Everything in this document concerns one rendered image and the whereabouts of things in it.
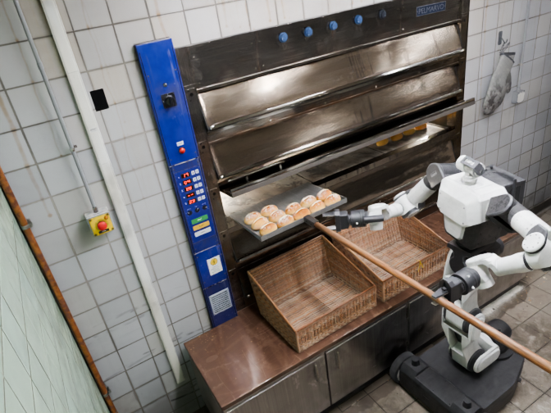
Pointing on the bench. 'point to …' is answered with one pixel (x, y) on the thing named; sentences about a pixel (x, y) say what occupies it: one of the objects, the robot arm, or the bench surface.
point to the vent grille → (220, 301)
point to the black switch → (169, 100)
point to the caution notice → (214, 265)
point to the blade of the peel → (284, 208)
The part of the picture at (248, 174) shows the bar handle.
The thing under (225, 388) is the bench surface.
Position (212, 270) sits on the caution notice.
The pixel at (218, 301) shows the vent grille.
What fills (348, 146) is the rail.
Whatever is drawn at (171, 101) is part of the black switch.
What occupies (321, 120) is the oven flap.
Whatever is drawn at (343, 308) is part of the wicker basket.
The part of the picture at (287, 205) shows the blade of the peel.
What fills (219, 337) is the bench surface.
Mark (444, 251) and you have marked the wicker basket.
